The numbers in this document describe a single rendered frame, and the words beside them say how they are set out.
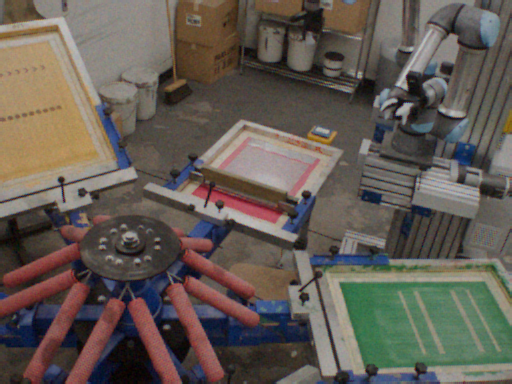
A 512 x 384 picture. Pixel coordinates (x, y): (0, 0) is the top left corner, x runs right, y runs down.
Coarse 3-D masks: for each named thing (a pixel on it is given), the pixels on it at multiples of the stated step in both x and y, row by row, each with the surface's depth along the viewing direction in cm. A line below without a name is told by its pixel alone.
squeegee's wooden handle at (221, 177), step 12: (204, 168) 255; (216, 168) 255; (204, 180) 259; (216, 180) 256; (228, 180) 253; (240, 180) 250; (252, 180) 250; (252, 192) 251; (264, 192) 248; (276, 192) 245
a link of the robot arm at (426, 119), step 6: (426, 108) 201; (432, 108) 200; (420, 114) 203; (426, 114) 202; (432, 114) 202; (414, 120) 206; (420, 120) 204; (426, 120) 203; (432, 120) 204; (414, 126) 207; (420, 126) 205; (426, 126) 204; (420, 132) 206; (426, 132) 207
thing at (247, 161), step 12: (228, 156) 284; (240, 156) 285; (252, 156) 286; (264, 156) 287; (276, 156) 288; (228, 168) 275; (240, 168) 276; (252, 168) 277; (264, 168) 278; (192, 192) 256; (204, 192) 257; (216, 192) 258; (228, 192) 259; (228, 204) 252
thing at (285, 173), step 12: (312, 156) 291; (276, 168) 279; (288, 168) 280; (300, 168) 281; (312, 168) 282; (264, 180) 270; (276, 180) 271; (288, 180) 271; (300, 180) 272; (288, 192) 263; (240, 204) 253; (252, 204) 253; (264, 216) 247; (276, 216) 248
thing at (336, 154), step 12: (240, 120) 309; (228, 132) 297; (240, 132) 304; (264, 132) 303; (276, 132) 301; (216, 144) 286; (228, 144) 293; (300, 144) 297; (312, 144) 295; (204, 156) 275; (336, 156) 287; (324, 168) 277; (324, 180) 268; (180, 192) 250; (312, 192) 259
